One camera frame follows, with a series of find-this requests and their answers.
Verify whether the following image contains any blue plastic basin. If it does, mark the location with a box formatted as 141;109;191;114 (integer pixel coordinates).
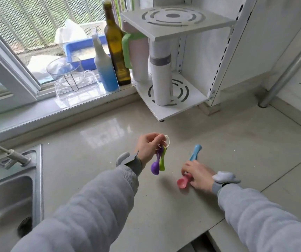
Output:
63;34;112;68

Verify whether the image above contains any person's right hand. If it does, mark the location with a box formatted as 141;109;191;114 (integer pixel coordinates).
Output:
181;160;218;193

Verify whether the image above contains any white wrist tracker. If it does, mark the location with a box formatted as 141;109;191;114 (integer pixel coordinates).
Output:
212;170;242;196

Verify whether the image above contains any purple measuring spoon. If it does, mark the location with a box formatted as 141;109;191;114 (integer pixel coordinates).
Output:
150;147;163;176

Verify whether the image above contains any green measuring spoon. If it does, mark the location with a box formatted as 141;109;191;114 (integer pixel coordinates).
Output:
159;146;167;172

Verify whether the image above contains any metal faucet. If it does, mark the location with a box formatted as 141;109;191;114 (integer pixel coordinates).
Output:
0;136;32;170

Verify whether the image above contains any grey wrist tracker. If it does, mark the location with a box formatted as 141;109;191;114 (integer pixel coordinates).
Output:
115;151;143;177

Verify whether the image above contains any white mesh window screen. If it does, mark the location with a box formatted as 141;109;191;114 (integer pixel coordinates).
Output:
0;0;121;59

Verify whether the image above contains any pink tumbler with green handle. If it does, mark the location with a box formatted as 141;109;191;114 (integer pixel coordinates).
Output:
121;22;151;82

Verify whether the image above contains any blue measuring spoon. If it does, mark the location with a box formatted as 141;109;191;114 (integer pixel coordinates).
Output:
189;144;203;162

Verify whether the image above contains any metal pipe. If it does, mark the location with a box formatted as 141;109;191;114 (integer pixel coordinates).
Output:
257;36;301;109

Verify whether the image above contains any white plastic ring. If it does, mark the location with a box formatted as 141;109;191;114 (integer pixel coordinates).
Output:
158;134;171;150

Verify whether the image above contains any blue and white spray bottle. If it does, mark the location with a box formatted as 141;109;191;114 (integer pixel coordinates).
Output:
92;28;120;92

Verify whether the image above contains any white thermos bottle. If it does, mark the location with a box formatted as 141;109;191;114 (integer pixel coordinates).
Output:
148;39;173;107

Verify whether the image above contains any white plastic bag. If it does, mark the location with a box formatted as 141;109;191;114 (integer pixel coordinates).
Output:
54;19;84;45

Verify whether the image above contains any white window frame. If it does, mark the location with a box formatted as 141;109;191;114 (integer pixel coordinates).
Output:
0;13;61;120

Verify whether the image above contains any white plastic basket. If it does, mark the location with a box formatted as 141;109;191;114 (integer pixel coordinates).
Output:
79;20;108;40

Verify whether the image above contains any clear plastic tray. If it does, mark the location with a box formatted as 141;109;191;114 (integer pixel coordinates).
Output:
54;69;100;102

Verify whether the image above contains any person's left hand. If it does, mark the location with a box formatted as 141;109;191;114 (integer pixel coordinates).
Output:
134;132;168;170

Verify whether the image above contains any white metal shelf rack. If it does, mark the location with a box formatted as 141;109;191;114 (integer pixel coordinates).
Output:
120;0;260;123

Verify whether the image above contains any clear plastic measuring cup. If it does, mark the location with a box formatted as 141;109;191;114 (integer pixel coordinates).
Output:
46;56;84;92

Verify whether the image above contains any stainless steel sink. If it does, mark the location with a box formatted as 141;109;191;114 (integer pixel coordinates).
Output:
0;144;45;252

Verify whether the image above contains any pink measuring spoon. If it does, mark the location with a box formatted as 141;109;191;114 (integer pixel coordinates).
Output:
176;175;193;190

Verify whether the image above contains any dark green glass oil bottle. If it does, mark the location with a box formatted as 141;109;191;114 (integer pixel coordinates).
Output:
102;0;133;86

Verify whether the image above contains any person's right forearm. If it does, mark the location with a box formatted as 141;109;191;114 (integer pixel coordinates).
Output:
217;183;301;252

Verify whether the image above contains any person's left forearm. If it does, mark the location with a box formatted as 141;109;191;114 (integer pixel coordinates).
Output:
11;165;140;252

